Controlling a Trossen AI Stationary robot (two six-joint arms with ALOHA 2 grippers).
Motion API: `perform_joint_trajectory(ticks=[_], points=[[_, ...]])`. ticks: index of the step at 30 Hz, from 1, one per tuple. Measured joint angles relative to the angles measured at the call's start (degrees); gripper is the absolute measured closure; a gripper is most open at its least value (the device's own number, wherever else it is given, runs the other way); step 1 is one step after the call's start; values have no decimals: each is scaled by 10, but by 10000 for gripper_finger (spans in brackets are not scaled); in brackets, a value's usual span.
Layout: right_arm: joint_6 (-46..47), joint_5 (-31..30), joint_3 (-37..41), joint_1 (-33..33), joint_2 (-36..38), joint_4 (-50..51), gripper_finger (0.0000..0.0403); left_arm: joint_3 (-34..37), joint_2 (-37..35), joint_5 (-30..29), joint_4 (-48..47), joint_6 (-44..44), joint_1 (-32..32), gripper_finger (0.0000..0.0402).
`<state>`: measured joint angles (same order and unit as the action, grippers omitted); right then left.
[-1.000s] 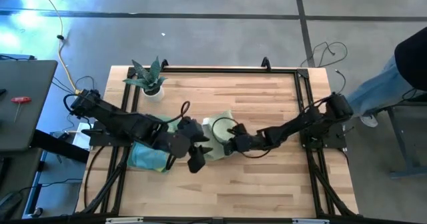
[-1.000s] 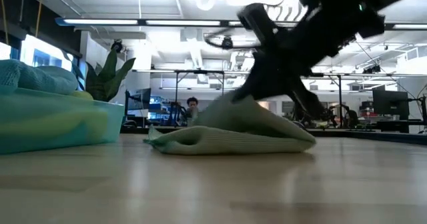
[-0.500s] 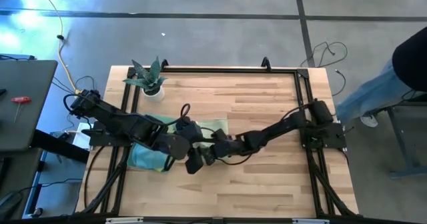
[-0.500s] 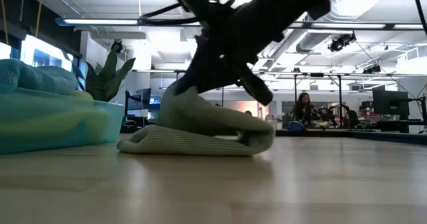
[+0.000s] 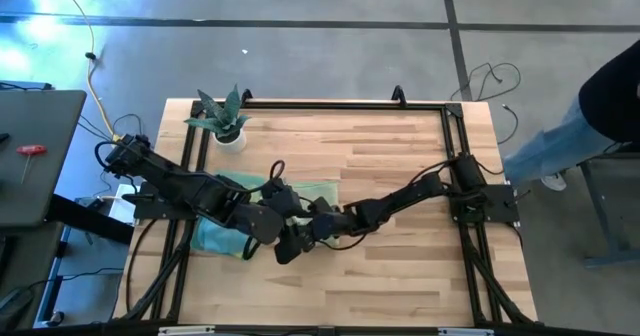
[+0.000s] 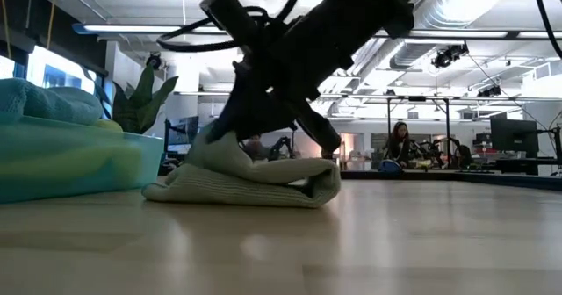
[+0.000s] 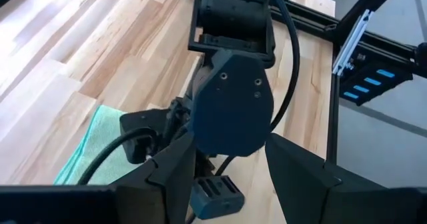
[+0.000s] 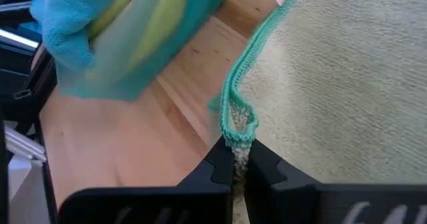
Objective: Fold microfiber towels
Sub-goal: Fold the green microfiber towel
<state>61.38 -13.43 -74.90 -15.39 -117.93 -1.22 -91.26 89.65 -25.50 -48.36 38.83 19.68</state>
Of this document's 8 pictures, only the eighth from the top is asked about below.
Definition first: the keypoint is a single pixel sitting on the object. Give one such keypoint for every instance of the teal microfiber towel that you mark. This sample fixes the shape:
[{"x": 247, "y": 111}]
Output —
[{"x": 193, "y": 27}]

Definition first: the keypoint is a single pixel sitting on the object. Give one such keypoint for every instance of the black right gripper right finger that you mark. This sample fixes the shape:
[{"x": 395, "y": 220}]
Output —
[{"x": 300, "y": 204}]

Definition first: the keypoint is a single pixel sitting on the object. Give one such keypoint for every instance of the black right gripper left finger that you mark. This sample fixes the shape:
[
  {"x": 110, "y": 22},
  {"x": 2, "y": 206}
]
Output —
[{"x": 173, "y": 204}]

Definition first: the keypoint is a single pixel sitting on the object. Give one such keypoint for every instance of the lime green microfiber towel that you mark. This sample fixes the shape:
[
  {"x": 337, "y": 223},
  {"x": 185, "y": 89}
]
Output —
[{"x": 163, "y": 24}]

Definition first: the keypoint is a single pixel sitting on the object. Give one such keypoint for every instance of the black aluminium table frame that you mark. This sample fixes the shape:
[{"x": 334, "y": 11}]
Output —
[{"x": 20, "y": 67}]

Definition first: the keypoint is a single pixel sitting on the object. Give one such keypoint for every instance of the pale green microfiber towel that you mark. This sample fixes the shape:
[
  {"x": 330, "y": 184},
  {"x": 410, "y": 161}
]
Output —
[{"x": 333, "y": 84}]

